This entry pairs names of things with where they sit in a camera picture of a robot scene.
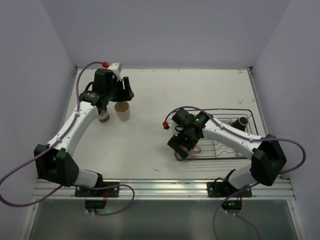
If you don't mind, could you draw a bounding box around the aluminium front rail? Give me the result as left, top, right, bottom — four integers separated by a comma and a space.
32, 178, 295, 200

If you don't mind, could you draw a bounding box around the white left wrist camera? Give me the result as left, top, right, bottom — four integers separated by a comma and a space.
107, 62, 123, 81

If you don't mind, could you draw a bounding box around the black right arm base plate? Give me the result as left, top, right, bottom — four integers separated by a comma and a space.
206, 177, 240, 198

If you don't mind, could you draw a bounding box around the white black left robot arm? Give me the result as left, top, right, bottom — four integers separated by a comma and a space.
34, 62, 134, 188

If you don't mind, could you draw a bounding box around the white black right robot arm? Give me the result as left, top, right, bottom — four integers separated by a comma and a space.
162, 107, 287, 190

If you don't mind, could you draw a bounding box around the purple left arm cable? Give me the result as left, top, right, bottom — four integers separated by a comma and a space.
0, 60, 110, 207

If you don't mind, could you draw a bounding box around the beige tall cup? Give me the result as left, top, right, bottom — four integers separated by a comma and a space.
114, 101, 131, 121

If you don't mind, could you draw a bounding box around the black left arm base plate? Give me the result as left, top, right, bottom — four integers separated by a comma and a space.
74, 181, 120, 198

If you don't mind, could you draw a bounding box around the grey wire dish rack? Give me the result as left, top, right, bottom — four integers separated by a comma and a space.
167, 108, 262, 160

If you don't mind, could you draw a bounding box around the pink hexagonal mug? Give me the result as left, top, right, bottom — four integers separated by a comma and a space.
177, 145, 202, 159

